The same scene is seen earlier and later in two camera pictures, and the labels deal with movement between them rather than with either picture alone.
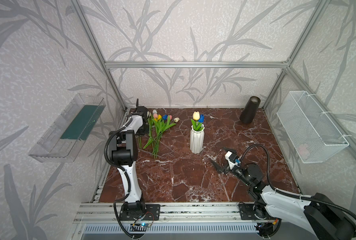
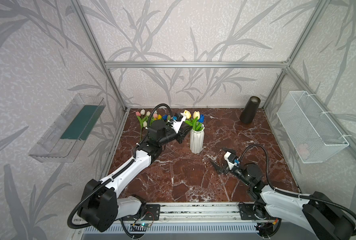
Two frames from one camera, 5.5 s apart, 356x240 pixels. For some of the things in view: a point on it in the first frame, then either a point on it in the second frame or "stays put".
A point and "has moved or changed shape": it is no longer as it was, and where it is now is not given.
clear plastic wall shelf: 61,142 stays put
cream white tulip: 154,111 has moved or changed shape
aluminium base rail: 104,212 stays put
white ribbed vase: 197,139 stays put
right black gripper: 224,168 stays put
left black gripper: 140,111 → 182,135
